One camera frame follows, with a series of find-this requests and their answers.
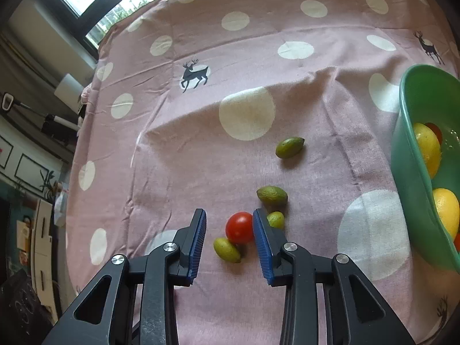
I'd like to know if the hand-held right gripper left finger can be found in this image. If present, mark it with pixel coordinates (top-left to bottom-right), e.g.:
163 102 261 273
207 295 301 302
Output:
42 208 208 345

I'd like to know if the green plastic bowl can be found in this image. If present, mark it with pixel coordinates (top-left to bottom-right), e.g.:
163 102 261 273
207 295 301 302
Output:
391 64 460 272

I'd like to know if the framed wall picture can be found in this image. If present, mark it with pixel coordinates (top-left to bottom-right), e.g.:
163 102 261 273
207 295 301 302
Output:
16 153 50 192

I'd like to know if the white board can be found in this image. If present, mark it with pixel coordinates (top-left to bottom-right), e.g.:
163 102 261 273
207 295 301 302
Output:
30 199 60 317

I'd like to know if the small red tomato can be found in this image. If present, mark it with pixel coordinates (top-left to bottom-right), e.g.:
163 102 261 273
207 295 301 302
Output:
225 211 254 244

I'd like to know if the brownish green olive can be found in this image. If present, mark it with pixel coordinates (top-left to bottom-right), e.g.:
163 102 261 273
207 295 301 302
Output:
256 185 289 208

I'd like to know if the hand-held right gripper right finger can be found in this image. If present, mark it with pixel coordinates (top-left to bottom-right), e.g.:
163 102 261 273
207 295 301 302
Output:
252 208 417 345

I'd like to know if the yellow lemon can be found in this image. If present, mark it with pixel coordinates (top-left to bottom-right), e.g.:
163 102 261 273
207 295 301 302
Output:
431 188 460 239
413 122 442 179

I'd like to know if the pink polka dot cloth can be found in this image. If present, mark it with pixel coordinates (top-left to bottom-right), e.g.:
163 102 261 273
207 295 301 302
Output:
65 0 460 345

